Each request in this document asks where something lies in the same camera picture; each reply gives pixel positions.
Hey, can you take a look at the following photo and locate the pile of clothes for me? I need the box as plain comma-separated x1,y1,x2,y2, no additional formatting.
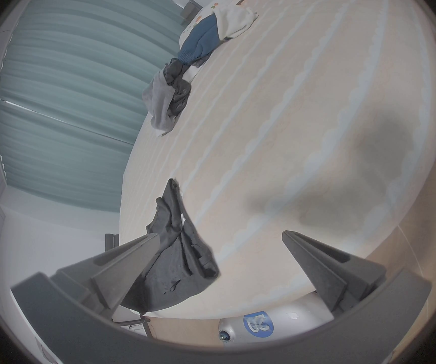
142,5,258,137

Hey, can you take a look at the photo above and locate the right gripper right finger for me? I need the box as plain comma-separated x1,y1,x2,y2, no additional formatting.
282,231,387,312

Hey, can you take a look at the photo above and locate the black dressing table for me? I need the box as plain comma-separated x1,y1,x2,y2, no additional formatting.
112,314,154,338

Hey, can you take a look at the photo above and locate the white printed pillow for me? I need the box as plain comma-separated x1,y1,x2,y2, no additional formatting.
188,0,253,27

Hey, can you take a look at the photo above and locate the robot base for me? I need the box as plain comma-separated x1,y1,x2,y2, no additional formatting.
218,292,334,345

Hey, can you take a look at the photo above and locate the grey bedside table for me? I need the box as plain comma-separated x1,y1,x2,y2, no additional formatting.
181,2,198,26

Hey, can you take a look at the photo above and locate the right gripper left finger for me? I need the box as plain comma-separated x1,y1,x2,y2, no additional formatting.
51,234,160,310

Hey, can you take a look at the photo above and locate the bed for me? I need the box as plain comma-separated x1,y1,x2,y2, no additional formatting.
119,0,436,319

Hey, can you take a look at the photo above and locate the blue-green curtain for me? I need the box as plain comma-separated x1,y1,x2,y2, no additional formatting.
0,101,135,213
0,0,188,145

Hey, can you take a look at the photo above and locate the black T-shirt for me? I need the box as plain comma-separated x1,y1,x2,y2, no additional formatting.
121,178,219,315

